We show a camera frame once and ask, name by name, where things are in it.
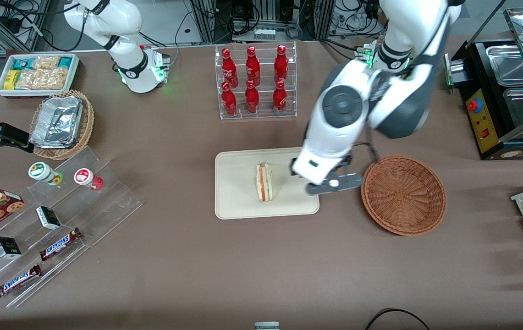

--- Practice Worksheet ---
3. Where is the triangular sandwich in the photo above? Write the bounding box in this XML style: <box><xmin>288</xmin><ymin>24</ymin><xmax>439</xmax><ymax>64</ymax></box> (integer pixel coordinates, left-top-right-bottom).
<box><xmin>255</xmin><ymin>162</ymin><xmax>275</xmax><ymax>203</ymax></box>

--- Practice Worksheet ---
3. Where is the cream plastic tray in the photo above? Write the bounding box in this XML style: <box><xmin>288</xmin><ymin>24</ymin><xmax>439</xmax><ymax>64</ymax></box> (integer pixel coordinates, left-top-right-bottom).
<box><xmin>215</xmin><ymin>147</ymin><xmax>320</xmax><ymax>220</ymax></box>

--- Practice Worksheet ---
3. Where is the oval light wicker basket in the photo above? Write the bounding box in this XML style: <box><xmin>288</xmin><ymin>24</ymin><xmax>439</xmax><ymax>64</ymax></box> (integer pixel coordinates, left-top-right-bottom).
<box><xmin>29</xmin><ymin>89</ymin><xmax>95</xmax><ymax>160</ymax></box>

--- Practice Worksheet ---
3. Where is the round brown wicker basket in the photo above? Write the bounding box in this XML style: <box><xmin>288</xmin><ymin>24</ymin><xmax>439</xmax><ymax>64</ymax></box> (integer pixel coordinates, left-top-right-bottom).
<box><xmin>360</xmin><ymin>155</ymin><xmax>448</xmax><ymax>237</ymax></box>

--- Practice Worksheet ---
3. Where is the green capped small bottle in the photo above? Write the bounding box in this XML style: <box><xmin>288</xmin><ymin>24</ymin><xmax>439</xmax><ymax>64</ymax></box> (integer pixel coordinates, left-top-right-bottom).
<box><xmin>28</xmin><ymin>162</ymin><xmax>64</xmax><ymax>186</ymax></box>

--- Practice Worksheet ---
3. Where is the white rectangular snack bin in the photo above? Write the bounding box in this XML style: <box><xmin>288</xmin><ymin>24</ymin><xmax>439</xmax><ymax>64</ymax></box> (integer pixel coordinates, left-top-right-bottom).
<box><xmin>0</xmin><ymin>53</ymin><xmax>80</xmax><ymax>98</ymax></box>

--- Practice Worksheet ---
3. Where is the silver foil container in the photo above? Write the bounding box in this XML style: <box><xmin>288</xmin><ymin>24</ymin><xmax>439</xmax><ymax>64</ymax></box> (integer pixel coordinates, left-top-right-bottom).
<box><xmin>30</xmin><ymin>96</ymin><xmax>83</xmax><ymax>149</ymax></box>

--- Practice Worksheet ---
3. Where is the yellow snack packet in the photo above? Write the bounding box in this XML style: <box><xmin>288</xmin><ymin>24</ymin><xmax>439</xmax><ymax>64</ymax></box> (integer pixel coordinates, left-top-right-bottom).
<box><xmin>4</xmin><ymin>70</ymin><xmax>22</xmax><ymax>90</ymax></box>

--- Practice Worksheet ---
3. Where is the clear bag of nuts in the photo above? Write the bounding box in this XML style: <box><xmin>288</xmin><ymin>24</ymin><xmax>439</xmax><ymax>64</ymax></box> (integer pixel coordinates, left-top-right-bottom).
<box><xmin>32</xmin><ymin>56</ymin><xmax>61</xmax><ymax>71</ymax></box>
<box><xmin>16</xmin><ymin>69</ymin><xmax>44</xmax><ymax>90</ymax></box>
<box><xmin>41</xmin><ymin>68</ymin><xmax>70</xmax><ymax>90</ymax></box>

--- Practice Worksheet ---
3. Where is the red cola bottle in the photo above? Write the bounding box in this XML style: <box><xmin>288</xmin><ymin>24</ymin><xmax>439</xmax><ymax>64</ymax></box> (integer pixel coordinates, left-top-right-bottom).
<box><xmin>221</xmin><ymin>82</ymin><xmax>238</xmax><ymax>117</ymax></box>
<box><xmin>272</xmin><ymin>80</ymin><xmax>288</xmax><ymax>115</ymax></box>
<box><xmin>245</xmin><ymin>46</ymin><xmax>261</xmax><ymax>87</ymax></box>
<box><xmin>274</xmin><ymin>44</ymin><xmax>289</xmax><ymax>85</ymax></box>
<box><xmin>221</xmin><ymin>48</ymin><xmax>239</xmax><ymax>88</ymax></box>
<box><xmin>245</xmin><ymin>80</ymin><xmax>260</xmax><ymax>115</ymax></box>

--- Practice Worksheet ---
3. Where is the clear acrylic bottle rack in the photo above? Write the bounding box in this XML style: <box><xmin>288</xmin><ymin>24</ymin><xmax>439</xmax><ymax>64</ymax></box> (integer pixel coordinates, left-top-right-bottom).
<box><xmin>215</xmin><ymin>40</ymin><xmax>297</xmax><ymax>121</ymax></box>

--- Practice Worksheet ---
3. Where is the red capped small bottle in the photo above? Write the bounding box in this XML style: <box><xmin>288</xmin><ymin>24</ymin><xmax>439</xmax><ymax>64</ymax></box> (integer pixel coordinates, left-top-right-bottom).
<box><xmin>74</xmin><ymin>168</ymin><xmax>104</xmax><ymax>191</ymax></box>

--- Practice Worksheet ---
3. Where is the small black box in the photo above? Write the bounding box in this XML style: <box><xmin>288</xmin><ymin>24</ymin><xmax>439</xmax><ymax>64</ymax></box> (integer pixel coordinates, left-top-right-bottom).
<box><xmin>36</xmin><ymin>206</ymin><xmax>62</xmax><ymax>231</ymax></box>
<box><xmin>0</xmin><ymin>236</ymin><xmax>22</xmax><ymax>260</ymax></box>

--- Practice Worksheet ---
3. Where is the Snickers chocolate bar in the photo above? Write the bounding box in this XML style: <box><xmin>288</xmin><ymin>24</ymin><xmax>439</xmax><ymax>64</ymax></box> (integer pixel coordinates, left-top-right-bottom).
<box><xmin>39</xmin><ymin>228</ymin><xmax>83</xmax><ymax>262</ymax></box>
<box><xmin>0</xmin><ymin>264</ymin><xmax>43</xmax><ymax>299</ymax></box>

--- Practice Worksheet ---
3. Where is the clear acrylic stepped stand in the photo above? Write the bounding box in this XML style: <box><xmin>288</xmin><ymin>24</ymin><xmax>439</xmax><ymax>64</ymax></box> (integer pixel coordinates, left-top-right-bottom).
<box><xmin>0</xmin><ymin>146</ymin><xmax>143</xmax><ymax>308</ymax></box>

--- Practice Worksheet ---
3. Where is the black hot food warmer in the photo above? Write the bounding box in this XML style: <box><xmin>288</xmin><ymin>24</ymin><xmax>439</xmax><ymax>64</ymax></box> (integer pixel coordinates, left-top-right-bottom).
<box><xmin>443</xmin><ymin>7</ymin><xmax>523</xmax><ymax>161</ymax></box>

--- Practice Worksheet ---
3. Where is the black looped cable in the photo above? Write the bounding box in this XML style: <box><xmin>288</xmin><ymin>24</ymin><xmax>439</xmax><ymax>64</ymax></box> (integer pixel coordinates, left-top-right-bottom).
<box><xmin>364</xmin><ymin>308</ymin><xmax>431</xmax><ymax>330</ymax></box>

